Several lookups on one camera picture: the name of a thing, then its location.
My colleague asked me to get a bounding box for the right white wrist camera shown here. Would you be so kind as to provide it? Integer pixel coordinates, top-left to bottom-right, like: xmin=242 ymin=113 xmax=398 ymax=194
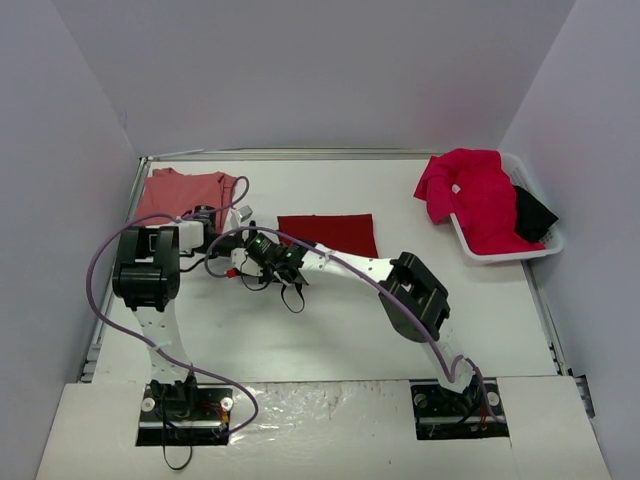
xmin=225 ymin=248 xmax=263 ymax=278

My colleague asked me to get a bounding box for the dark red t-shirt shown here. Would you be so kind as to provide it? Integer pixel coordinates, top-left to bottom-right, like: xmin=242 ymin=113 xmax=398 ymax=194
xmin=277 ymin=214 xmax=379 ymax=258

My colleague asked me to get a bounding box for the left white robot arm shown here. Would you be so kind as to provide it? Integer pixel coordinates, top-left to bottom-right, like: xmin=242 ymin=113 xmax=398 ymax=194
xmin=112 ymin=206 xmax=242 ymax=418

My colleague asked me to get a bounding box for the black garment in basket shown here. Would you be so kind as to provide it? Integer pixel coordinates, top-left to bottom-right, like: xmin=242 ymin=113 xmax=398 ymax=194
xmin=514 ymin=186 xmax=559 ymax=243

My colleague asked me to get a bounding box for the white plastic laundry basket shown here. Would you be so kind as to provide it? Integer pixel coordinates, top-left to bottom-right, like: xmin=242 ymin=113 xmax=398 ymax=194
xmin=450 ymin=152 xmax=564 ymax=264

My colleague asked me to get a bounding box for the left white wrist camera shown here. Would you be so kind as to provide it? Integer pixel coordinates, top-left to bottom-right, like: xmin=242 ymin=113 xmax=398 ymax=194
xmin=227 ymin=205 xmax=253 ymax=230

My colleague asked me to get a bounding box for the folded salmon pink t-shirt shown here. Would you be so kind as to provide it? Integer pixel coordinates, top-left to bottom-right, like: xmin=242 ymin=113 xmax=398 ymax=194
xmin=135 ymin=168 xmax=236 ymax=217

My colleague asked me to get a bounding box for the bright pink t-shirt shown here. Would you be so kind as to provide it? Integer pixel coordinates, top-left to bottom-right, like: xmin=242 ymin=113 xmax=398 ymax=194
xmin=414 ymin=148 xmax=544 ymax=255

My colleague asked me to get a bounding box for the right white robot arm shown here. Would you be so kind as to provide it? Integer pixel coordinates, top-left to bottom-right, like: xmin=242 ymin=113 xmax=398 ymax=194
xmin=241 ymin=233 xmax=480 ymax=413

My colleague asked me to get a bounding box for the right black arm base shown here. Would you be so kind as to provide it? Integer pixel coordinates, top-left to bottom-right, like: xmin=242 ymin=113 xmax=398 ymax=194
xmin=410 ymin=376 xmax=509 ymax=441

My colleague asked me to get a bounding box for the white foreground cover board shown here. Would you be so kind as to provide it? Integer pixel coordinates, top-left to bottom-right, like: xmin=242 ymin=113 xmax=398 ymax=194
xmin=38 ymin=376 xmax=609 ymax=479

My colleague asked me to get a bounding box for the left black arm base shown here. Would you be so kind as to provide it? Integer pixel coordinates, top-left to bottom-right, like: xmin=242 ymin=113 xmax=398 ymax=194
xmin=136 ymin=378 xmax=234 ymax=447

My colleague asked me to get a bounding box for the thin black cable loop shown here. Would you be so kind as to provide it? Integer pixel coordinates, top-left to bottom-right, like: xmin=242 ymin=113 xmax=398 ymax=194
xmin=161 ymin=409 xmax=195 ymax=471

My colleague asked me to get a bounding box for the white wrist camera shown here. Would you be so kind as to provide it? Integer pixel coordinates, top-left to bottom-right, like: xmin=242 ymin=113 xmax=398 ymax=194
xmin=227 ymin=205 xmax=253 ymax=230
xmin=225 ymin=248 xmax=263 ymax=278

